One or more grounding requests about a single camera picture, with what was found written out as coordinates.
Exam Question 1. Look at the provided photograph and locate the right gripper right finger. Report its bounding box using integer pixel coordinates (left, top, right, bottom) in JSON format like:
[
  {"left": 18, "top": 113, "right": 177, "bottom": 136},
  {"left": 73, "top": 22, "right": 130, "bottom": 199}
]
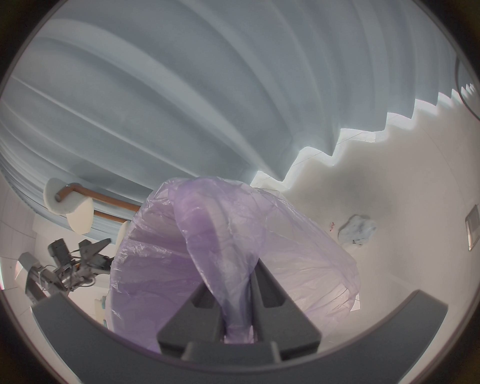
[{"left": 250, "top": 259, "right": 322, "bottom": 361}]

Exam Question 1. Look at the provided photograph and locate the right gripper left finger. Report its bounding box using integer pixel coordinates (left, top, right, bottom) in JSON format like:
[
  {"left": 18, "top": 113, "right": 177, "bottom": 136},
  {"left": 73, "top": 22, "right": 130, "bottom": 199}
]
[{"left": 157, "top": 281, "right": 226, "bottom": 358}]

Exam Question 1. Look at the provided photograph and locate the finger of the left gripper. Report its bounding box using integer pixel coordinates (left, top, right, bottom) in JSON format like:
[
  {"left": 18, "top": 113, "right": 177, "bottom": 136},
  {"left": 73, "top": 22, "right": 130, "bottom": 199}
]
[{"left": 78, "top": 238, "right": 112, "bottom": 258}]

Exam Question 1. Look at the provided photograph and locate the purple plastic bag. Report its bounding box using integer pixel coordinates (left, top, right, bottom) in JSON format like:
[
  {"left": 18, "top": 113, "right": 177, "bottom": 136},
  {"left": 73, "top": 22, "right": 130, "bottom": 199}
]
[{"left": 107, "top": 176, "right": 361, "bottom": 355}]

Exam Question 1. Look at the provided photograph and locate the white trash bin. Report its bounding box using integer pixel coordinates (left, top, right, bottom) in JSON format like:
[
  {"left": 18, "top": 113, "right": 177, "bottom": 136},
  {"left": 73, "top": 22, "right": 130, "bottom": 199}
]
[{"left": 109, "top": 202, "right": 357, "bottom": 338}]

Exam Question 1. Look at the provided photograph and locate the white wooden-legged chair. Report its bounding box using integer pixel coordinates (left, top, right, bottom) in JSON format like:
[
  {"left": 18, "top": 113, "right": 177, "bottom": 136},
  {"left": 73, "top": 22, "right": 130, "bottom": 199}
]
[{"left": 44, "top": 178, "right": 141, "bottom": 249}]

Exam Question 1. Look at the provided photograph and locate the crumpled white paper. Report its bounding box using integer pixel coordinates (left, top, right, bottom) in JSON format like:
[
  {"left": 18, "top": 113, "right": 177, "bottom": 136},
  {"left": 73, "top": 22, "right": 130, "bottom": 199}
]
[{"left": 337, "top": 214, "right": 377, "bottom": 246}]

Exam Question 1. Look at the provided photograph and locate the pale blue curtain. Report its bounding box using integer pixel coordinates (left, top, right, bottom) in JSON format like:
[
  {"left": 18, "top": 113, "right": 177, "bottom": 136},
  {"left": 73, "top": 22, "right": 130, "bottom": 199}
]
[{"left": 0, "top": 0, "right": 479, "bottom": 241}]

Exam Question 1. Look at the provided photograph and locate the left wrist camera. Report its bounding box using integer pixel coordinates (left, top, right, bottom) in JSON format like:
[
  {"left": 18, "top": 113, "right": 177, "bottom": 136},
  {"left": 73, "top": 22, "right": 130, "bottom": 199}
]
[{"left": 48, "top": 241, "right": 71, "bottom": 265}]

